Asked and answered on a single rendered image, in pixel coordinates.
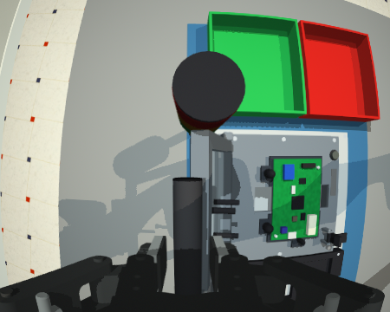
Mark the green circuit board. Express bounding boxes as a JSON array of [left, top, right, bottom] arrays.
[[271, 159, 322, 240]]

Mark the green bin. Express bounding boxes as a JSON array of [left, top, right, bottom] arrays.
[[207, 11, 307, 118]]

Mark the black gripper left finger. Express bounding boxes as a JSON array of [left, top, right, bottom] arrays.
[[0, 236, 167, 312]]

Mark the red bin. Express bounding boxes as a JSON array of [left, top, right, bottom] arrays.
[[298, 20, 380, 122]]

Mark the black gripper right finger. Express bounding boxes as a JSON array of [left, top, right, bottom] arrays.
[[209, 236, 385, 312]]

